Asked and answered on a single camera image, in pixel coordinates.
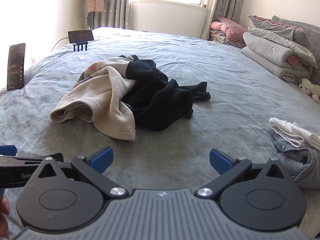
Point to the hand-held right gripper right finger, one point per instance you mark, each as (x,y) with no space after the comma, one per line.
(220,158)

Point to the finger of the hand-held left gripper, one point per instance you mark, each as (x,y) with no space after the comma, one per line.
(8,150)
(20,161)

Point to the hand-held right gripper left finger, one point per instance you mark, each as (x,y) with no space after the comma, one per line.
(101,158)

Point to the cream bear-print shirt black sleeves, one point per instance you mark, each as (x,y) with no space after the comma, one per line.
(112,92)

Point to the person's left hand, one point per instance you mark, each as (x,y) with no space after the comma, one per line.
(3,206)

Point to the white folded garment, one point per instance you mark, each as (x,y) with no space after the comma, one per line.
(292,131)

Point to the grey knit sweater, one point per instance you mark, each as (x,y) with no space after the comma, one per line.
(300,162)

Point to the black smartphone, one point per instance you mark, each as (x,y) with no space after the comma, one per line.
(80,36)
(16,65)

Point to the blue phone stand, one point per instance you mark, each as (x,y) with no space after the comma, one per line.
(80,47)

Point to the white plush toy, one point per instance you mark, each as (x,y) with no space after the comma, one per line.
(310,88)

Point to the dark grey hanging cloth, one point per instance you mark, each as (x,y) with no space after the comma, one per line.
(90,19)

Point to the grey pillow pink underside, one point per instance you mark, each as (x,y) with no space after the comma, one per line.
(272,23)

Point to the grey star-print curtain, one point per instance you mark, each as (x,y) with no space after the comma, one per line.
(225,2)
(112,2)

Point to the grey padded headboard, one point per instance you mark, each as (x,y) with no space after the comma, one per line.
(313,32)

